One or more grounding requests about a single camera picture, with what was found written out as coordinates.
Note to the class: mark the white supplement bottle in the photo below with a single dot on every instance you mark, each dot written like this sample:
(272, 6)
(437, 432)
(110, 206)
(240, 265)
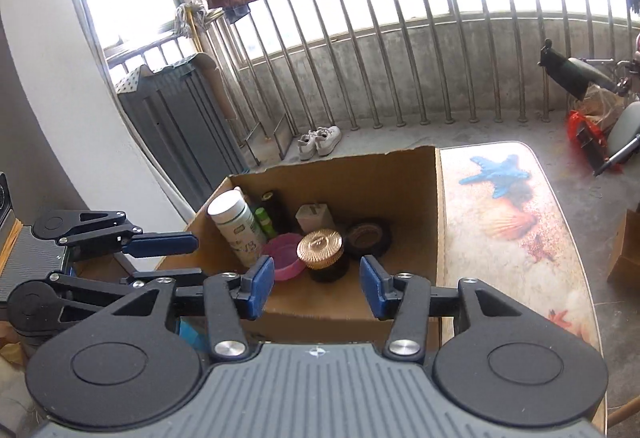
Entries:
(235, 223)

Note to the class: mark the dotted white cloth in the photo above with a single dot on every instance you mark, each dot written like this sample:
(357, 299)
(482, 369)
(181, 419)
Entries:
(131, 80)

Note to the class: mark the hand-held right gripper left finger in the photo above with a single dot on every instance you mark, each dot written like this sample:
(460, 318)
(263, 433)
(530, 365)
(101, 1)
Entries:
(260, 283)

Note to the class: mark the white sneaker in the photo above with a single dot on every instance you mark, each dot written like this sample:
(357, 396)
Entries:
(327, 137)
(306, 147)

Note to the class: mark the white charger plug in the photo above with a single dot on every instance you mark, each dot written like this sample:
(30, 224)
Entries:
(315, 218)

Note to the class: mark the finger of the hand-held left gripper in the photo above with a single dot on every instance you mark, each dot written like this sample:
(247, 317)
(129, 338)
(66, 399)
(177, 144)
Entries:
(165, 277)
(165, 243)

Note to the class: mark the wooden chair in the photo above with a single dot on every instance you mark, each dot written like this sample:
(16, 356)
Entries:
(625, 413)

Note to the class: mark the brown cardboard tube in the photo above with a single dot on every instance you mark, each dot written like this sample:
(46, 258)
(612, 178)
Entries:
(220, 87)

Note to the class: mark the black cylindrical tube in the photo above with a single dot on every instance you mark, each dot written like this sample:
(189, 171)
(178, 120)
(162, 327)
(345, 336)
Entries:
(275, 208)

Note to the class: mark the brown cardboard box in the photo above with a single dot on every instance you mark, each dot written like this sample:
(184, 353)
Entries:
(390, 188)

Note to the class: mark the green lip balm tube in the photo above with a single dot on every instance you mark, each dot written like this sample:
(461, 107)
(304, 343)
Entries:
(264, 220)

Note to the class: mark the black tape roll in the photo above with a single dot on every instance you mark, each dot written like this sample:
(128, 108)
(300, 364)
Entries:
(380, 243)

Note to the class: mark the dark jar with gold lid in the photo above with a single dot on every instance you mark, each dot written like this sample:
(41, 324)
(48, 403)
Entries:
(320, 248)

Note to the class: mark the red plastic bag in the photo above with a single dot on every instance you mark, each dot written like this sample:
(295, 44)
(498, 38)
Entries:
(575, 125)

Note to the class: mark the wheelchair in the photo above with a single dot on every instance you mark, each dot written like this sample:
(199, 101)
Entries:
(575, 67)

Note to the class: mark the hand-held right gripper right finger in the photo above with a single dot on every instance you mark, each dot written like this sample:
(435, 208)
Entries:
(372, 285)

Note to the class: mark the small cardboard box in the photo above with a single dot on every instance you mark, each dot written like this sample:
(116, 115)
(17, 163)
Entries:
(625, 258)

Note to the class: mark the blue hanging cloth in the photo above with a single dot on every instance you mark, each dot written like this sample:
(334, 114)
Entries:
(237, 12)

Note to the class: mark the small metal rack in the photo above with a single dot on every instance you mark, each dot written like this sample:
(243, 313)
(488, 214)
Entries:
(280, 132)

